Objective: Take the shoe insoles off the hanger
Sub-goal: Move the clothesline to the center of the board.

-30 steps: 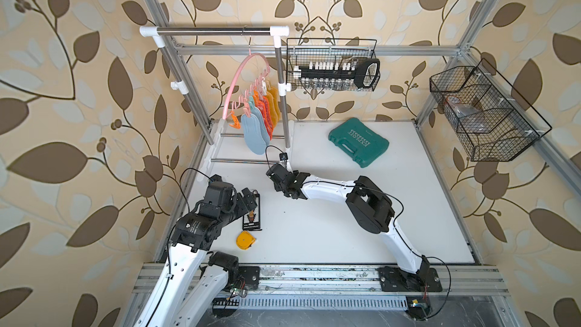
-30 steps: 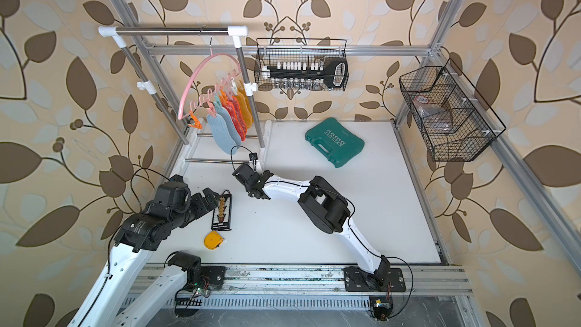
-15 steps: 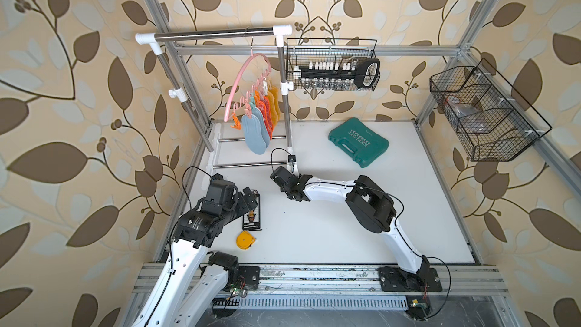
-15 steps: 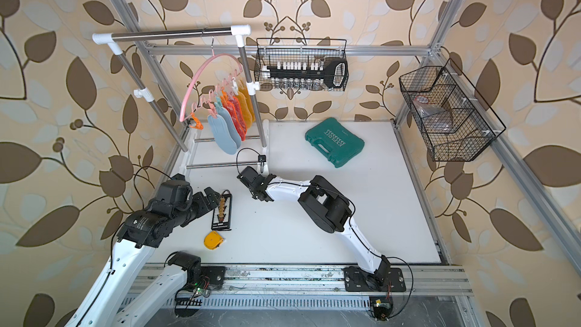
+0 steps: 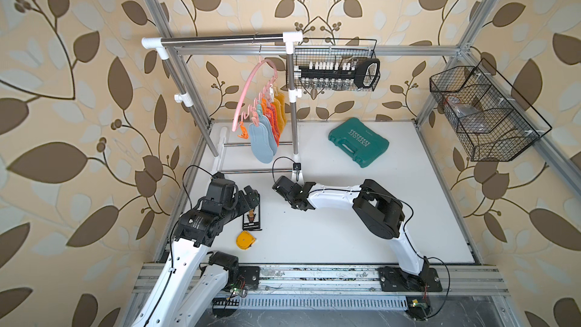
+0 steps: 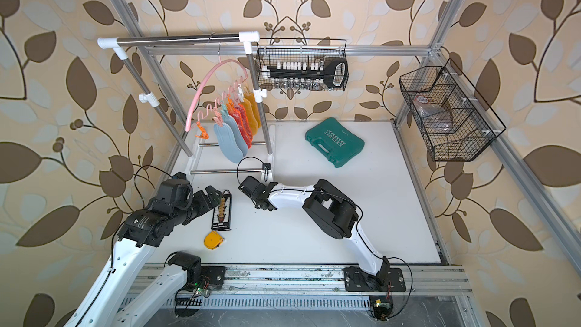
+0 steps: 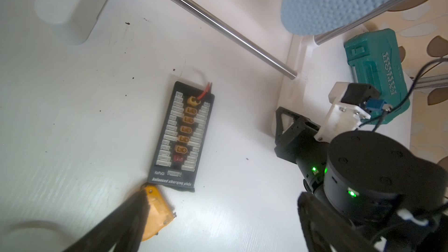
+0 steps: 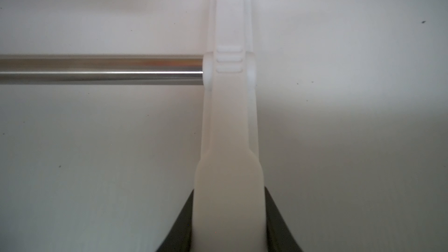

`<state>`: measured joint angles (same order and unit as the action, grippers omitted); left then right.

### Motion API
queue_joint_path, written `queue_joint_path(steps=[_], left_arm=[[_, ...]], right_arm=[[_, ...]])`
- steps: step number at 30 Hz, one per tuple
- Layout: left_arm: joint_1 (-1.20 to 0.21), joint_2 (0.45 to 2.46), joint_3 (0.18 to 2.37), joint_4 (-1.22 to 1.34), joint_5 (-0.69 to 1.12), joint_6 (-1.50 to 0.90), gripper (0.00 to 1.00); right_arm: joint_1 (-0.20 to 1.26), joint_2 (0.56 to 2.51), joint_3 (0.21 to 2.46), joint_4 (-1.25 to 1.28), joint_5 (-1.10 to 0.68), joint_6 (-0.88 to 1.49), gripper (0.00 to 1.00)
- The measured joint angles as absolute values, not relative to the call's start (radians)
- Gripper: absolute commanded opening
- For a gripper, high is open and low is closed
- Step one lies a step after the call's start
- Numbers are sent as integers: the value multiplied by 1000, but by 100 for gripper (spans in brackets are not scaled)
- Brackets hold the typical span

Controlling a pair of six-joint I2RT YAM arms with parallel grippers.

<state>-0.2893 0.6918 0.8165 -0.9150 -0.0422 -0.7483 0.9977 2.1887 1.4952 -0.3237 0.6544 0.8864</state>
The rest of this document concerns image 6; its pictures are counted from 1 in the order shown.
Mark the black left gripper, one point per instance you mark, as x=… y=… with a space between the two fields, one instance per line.
x=206 y=203

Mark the light blue insole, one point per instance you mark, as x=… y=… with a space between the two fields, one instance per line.
x=227 y=143
x=239 y=139

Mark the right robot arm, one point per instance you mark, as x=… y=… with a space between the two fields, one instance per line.
x=333 y=212

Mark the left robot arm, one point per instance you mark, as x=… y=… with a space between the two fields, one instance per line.
x=175 y=204

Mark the yellow tape measure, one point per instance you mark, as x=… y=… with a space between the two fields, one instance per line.
x=213 y=240

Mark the orange clothes peg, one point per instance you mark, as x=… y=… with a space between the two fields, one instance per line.
x=202 y=132

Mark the orange yellow insole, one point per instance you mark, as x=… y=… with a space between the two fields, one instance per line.
x=250 y=97
x=250 y=117

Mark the red insole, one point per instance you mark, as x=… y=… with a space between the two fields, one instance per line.
x=233 y=112
x=246 y=132

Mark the green plastic tool case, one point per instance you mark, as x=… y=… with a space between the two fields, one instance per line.
x=335 y=142

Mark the black socket bit set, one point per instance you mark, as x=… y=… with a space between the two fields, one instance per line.
x=320 y=74

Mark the plastic bag in basket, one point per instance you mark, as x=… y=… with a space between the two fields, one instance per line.
x=435 y=119

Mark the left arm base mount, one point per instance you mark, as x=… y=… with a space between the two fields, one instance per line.
x=201 y=281

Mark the black wire basket back wall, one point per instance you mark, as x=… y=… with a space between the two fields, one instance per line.
x=297 y=50

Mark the black wire basket wall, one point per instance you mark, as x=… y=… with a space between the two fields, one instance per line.
x=297 y=50
x=454 y=119

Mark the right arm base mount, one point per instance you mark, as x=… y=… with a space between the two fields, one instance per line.
x=387 y=279

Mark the small electronics board with wires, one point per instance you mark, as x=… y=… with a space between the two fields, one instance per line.
x=380 y=308

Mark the black wire basket right wall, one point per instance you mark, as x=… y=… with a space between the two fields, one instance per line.
x=454 y=119

